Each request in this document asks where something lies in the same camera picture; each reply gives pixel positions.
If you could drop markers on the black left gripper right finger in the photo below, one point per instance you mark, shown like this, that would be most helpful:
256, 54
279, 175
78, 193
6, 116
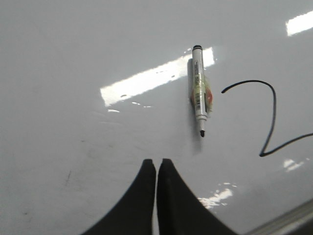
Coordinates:
179, 211

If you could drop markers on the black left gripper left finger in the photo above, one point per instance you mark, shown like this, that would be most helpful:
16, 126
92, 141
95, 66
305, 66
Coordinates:
133, 213

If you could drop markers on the white whiteboard marker pen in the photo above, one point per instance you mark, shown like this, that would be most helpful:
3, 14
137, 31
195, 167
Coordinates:
198, 69

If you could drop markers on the red magnet taped to marker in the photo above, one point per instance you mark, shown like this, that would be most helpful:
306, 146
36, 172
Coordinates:
207, 98

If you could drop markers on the white whiteboard with metal frame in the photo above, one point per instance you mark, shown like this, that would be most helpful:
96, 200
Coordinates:
91, 88

